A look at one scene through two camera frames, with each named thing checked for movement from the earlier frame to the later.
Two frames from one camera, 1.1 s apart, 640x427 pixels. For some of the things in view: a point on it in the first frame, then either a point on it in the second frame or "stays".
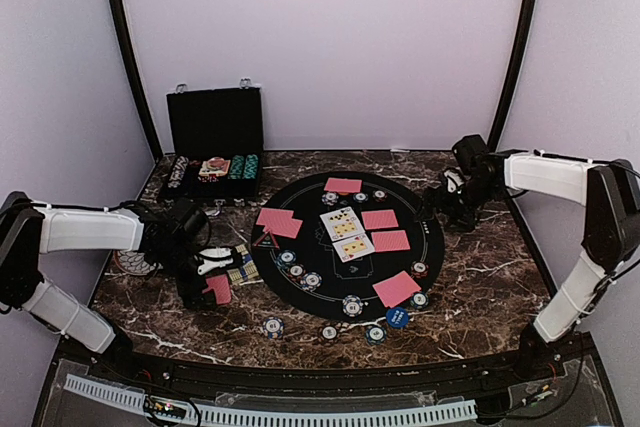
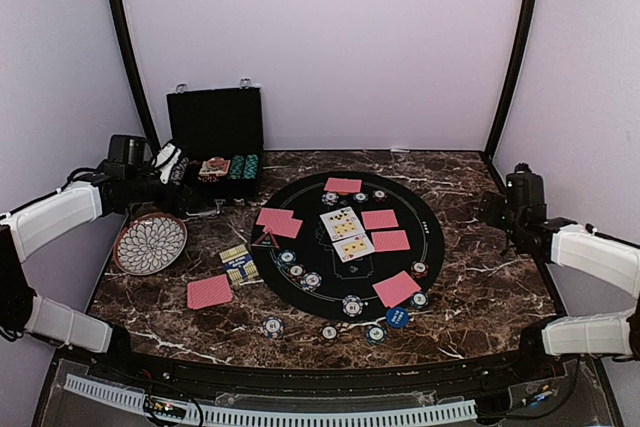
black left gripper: [198, 301] → [182, 204]
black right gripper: [464, 223] → [494, 214]
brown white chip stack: [329, 332] stays
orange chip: [296, 271] stays
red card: [290, 231] stays
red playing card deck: [220, 285] stays
